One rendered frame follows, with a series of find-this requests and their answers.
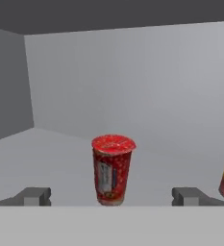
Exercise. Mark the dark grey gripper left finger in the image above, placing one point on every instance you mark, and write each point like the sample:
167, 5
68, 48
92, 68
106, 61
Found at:
33, 195

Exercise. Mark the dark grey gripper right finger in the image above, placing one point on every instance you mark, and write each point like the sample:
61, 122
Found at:
188, 195

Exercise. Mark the red yogurt cup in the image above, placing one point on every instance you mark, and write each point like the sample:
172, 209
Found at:
112, 169

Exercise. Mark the grey cabinet interior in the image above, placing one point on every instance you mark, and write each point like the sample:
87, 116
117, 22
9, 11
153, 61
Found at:
116, 80

